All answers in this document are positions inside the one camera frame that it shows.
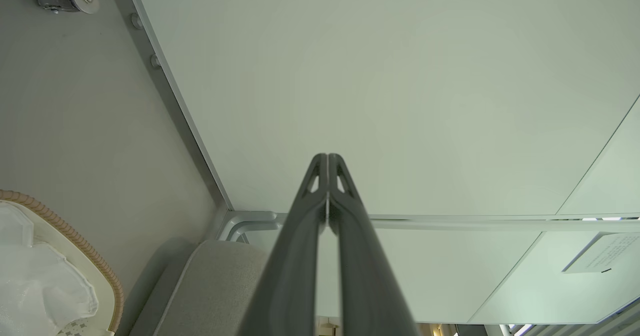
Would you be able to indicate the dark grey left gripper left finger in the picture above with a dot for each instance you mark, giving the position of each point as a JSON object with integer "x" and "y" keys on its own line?
{"x": 292, "y": 256}

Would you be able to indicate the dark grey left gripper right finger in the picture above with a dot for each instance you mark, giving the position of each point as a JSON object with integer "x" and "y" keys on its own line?
{"x": 365, "y": 276}

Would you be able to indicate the wicker laundry basket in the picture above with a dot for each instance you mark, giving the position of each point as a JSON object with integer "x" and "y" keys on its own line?
{"x": 102, "y": 286}

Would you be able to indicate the white clothing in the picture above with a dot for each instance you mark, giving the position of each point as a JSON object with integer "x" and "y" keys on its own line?
{"x": 40, "y": 281}

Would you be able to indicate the grey fabric sofa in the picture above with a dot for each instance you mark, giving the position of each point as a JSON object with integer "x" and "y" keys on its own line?
{"x": 215, "y": 291}

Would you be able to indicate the white grey patterned cloth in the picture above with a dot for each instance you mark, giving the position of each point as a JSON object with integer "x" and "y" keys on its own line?
{"x": 75, "y": 327}

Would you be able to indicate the white paper sign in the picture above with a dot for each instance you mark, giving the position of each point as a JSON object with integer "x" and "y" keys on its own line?
{"x": 610, "y": 251}

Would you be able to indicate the grey partition bottom rail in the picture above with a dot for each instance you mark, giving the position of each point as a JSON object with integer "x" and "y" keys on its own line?
{"x": 170, "y": 93}

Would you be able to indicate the small grey rail bolt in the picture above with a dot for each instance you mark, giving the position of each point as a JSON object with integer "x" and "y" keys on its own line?
{"x": 155, "y": 60}
{"x": 136, "y": 20}

